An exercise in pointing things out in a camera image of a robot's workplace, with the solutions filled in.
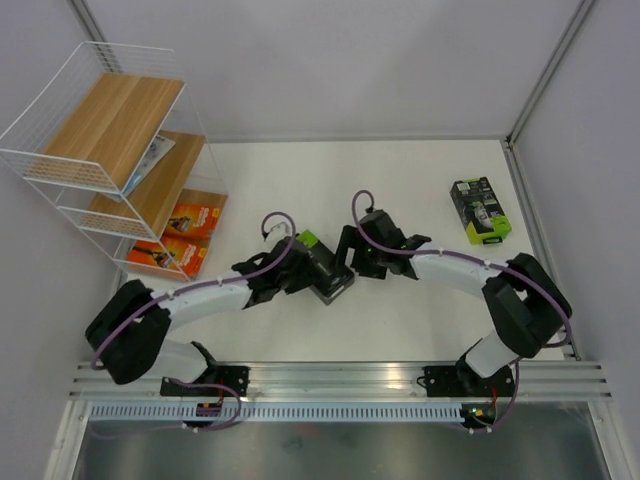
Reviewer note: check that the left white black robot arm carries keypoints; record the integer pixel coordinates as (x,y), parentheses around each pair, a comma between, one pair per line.
(129,334)

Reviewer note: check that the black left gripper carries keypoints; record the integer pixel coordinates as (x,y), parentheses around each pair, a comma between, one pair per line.
(305,278)

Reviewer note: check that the orange Gillette Fusion5 razor box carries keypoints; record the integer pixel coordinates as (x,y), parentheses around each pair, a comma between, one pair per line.
(192,221)

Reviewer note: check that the aluminium corner frame post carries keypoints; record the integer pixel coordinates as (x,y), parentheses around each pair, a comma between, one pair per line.
(560,52)

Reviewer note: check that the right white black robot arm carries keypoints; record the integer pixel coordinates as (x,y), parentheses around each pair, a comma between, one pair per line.
(525,305)

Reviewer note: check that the white Gillette SkinGuard razor pack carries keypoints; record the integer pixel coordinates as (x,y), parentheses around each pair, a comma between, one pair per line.
(158,148)

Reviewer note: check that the aluminium table rail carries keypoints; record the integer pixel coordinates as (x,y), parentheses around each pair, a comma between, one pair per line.
(540,381)

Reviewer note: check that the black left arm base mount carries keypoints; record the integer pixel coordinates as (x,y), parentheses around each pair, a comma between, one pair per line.
(219,382)

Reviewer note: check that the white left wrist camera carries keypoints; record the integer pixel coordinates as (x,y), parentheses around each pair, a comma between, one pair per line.
(280,230)

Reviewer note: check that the white slotted cable duct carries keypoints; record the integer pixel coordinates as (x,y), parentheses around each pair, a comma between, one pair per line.
(265,411)

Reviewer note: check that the white wire wooden shelf rack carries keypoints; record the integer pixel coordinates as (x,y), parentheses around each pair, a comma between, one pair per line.
(81,138)

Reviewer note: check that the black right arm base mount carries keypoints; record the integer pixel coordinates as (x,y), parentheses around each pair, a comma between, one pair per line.
(456,381)

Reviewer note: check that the black green razor box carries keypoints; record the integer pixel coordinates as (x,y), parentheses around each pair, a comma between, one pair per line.
(328,280)
(480,212)

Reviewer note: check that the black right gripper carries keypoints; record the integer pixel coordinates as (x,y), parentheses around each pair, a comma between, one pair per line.
(351,237)

